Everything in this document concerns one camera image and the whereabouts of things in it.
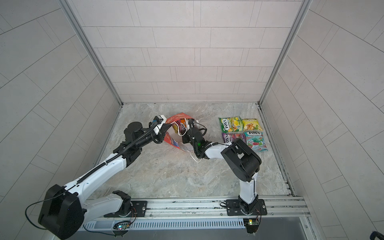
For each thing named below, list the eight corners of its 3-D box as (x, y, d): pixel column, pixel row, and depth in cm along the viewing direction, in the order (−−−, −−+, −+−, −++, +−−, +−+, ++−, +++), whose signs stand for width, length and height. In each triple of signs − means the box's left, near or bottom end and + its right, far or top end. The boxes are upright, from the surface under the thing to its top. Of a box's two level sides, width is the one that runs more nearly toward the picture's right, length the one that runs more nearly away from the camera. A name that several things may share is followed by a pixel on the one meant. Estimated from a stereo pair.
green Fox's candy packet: (222, 133, 101) (223, 130, 99) (219, 120, 109) (220, 117, 106) (244, 132, 102) (245, 129, 100) (239, 119, 110) (240, 116, 107)
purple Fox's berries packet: (222, 142, 97) (223, 140, 94) (222, 135, 100) (222, 132, 98) (245, 142, 97) (246, 140, 94) (243, 135, 101) (245, 132, 98)
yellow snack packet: (243, 133, 101) (245, 129, 97) (241, 122, 107) (242, 118, 103) (260, 133, 101) (262, 129, 97) (257, 122, 107) (259, 118, 103)
